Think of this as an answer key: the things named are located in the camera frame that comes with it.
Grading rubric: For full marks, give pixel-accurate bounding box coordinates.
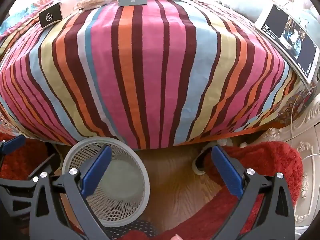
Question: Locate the white ornate nightstand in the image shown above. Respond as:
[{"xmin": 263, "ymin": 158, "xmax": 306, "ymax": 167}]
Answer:
[{"xmin": 255, "ymin": 95, "xmax": 320, "ymax": 237}]

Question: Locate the white slipper under bed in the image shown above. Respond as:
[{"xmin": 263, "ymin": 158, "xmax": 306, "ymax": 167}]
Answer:
[{"xmin": 192, "ymin": 141, "xmax": 232, "ymax": 176}]

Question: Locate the red shaggy rug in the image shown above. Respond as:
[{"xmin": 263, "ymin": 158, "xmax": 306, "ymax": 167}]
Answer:
[{"xmin": 120, "ymin": 141, "xmax": 304, "ymax": 240}]

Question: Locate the dark star-patterned cloth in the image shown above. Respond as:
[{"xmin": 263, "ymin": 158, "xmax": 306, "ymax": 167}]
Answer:
[{"xmin": 105, "ymin": 219, "xmax": 158, "ymax": 239}]

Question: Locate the black box with logo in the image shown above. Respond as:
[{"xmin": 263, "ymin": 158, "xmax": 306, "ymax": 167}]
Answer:
[{"xmin": 39, "ymin": 2, "xmax": 63, "ymax": 28}]

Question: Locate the long teal plush pillow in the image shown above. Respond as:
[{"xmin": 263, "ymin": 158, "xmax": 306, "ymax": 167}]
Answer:
[{"xmin": 220, "ymin": 0, "xmax": 319, "ymax": 62}]

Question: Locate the white mesh waste basket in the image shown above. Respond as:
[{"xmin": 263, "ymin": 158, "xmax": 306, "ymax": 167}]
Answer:
[{"xmin": 62, "ymin": 137, "xmax": 150, "ymax": 228}]

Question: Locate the striped colourful bedspread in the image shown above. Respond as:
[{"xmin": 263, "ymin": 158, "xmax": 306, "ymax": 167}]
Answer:
[{"xmin": 1, "ymin": 0, "xmax": 302, "ymax": 149}]

